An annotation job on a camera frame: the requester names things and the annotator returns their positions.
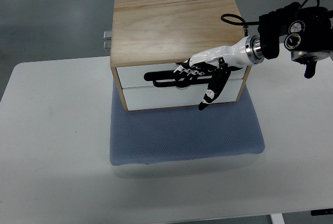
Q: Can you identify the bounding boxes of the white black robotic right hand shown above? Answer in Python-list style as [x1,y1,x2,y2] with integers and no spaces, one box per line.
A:
[174,35,264,111]

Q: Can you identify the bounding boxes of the white top drawer black handle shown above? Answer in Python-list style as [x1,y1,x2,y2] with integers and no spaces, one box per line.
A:
[117,57,250,90]

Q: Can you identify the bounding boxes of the wooden drawer cabinet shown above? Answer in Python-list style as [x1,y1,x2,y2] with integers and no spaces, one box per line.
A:
[110,0,243,111]

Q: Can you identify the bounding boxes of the white bottom drawer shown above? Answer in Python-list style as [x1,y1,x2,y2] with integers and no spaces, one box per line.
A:
[123,79,243,111]

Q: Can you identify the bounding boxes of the blue mesh mat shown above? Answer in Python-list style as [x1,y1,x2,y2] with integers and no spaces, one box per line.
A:
[110,89,265,166]

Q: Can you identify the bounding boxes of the metal clamp behind cabinet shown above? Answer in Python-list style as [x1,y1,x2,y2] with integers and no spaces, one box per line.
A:
[103,30,112,51]

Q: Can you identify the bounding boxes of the white table leg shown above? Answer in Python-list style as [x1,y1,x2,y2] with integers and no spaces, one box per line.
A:
[270,213,285,224]

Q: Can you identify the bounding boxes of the black table control panel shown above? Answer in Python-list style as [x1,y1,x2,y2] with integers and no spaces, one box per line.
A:
[311,208,333,216]

